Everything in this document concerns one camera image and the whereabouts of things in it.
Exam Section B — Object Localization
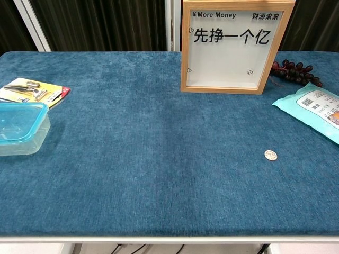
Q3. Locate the dark purple grape bunch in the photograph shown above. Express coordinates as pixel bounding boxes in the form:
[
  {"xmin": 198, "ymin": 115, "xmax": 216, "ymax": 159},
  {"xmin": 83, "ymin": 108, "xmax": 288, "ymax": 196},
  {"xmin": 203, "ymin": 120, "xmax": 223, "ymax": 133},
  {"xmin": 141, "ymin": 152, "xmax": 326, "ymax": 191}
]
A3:
[{"xmin": 269, "ymin": 59, "xmax": 323, "ymax": 88}]

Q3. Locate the teal wet wipes pack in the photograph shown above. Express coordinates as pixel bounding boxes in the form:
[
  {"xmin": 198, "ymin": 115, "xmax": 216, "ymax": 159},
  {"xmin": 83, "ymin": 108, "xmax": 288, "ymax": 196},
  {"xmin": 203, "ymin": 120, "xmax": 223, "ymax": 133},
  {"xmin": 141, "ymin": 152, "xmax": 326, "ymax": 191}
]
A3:
[{"xmin": 272, "ymin": 81, "xmax": 339, "ymax": 146}]

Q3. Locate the white divider post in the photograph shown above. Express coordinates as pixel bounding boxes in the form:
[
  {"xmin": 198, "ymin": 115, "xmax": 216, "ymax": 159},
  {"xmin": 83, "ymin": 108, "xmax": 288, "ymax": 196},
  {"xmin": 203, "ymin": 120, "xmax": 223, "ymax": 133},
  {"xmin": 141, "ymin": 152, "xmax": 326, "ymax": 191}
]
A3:
[
  {"xmin": 13, "ymin": 0, "xmax": 51, "ymax": 52},
  {"xmin": 164, "ymin": 0, "xmax": 184, "ymax": 52}
]

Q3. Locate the blue velvet tablecloth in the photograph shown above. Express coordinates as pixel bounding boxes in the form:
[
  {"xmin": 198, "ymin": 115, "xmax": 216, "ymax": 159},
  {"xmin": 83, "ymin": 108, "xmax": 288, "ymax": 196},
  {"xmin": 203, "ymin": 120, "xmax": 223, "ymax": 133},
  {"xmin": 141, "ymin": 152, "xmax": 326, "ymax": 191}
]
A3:
[{"xmin": 0, "ymin": 51, "xmax": 339, "ymax": 237}]

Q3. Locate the black cable bundle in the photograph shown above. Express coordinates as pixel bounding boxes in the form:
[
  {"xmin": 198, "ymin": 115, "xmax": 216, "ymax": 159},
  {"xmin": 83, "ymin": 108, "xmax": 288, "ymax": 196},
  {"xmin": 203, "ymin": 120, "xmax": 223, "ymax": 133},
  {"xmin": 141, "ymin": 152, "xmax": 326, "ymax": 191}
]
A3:
[{"xmin": 110, "ymin": 243, "xmax": 148, "ymax": 254}]

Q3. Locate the wooden frame money box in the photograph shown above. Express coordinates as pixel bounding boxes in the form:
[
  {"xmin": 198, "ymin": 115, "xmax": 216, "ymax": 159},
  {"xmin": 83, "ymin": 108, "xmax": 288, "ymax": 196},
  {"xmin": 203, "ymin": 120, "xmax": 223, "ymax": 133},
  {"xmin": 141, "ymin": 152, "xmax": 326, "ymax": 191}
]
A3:
[{"xmin": 180, "ymin": 0, "xmax": 295, "ymax": 95}]

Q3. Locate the clear container teal lid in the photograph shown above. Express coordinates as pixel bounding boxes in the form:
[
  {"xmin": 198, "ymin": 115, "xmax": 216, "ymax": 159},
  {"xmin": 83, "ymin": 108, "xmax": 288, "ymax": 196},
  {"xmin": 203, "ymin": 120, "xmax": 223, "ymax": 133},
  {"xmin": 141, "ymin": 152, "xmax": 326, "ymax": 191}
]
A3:
[{"xmin": 0, "ymin": 102, "xmax": 51, "ymax": 156}]

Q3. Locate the yellow razor blister pack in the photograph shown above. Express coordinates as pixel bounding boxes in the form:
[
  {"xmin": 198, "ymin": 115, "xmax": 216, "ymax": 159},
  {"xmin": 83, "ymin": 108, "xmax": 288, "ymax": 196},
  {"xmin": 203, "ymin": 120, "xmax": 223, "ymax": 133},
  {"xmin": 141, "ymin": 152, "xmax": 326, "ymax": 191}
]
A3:
[{"xmin": 0, "ymin": 77, "xmax": 72, "ymax": 110}]

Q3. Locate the black pleated curtain panel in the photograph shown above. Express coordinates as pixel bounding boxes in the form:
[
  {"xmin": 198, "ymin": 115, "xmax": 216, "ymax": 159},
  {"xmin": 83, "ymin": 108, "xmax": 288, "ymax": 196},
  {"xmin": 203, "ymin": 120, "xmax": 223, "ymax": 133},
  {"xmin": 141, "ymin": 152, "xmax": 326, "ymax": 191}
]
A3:
[
  {"xmin": 0, "ymin": 0, "xmax": 38, "ymax": 55},
  {"xmin": 280, "ymin": 0, "xmax": 339, "ymax": 52},
  {"xmin": 28, "ymin": 0, "xmax": 167, "ymax": 52}
]

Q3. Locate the white table frame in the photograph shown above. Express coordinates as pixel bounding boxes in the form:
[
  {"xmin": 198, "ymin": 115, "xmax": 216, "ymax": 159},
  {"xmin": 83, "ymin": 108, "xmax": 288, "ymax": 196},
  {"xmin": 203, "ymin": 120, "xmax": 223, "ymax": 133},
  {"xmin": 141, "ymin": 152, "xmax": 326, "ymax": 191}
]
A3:
[{"xmin": 0, "ymin": 235, "xmax": 339, "ymax": 254}]

